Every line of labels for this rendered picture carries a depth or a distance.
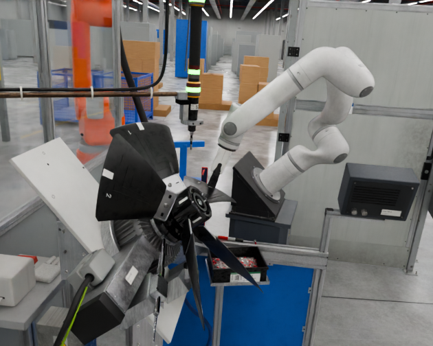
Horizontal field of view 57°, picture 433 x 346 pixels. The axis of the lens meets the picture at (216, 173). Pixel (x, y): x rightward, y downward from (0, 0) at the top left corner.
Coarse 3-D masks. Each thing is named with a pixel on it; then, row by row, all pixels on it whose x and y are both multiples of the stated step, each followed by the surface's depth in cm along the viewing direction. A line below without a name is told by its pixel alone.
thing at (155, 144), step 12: (120, 132) 128; (144, 132) 131; (156, 132) 134; (168, 132) 137; (132, 144) 127; (144, 144) 129; (156, 144) 130; (168, 144) 133; (144, 156) 127; (156, 156) 127; (168, 156) 129; (156, 168) 125; (168, 168) 126
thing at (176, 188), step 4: (168, 176) 125; (172, 176) 126; (176, 176) 126; (164, 180) 125; (168, 180) 125; (172, 180) 125; (176, 180) 125; (180, 180) 126; (172, 184) 124; (176, 184) 125; (180, 184) 125; (168, 188) 124; (172, 188) 124; (176, 188) 124; (180, 188) 124; (184, 188) 124; (176, 192) 123
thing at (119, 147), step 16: (112, 144) 97; (128, 144) 102; (112, 160) 96; (128, 160) 101; (144, 160) 106; (128, 176) 100; (144, 176) 105; (128, 192) 101; (144, 192) 105; (160, 192) 111; (96, 208) 92; (112, 208) 96; (128, 208) 101; (144, 208) 107
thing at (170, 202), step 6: (168, 192) 114; (174, 192) 116; (162, 198) 113; (168, 198) 115; (174, 198) 117; (162, 204) 113; (168, 204) 115; (162, 210) 114; (168, 210) 116; (156, 216) 113; (162, 216) 115
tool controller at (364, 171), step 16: (352, 176) 151; (368, 176) 151; (384, 176) 152; (400, 176) 152; (416, 176) 152; (352, 192) 155; (368, 192) 153; (384, 192) 153; (400, 192) 152; (416, 192) 151; (352, 208) 158; (368, 208) 158; (384, 208) 157; (400, 208) 156
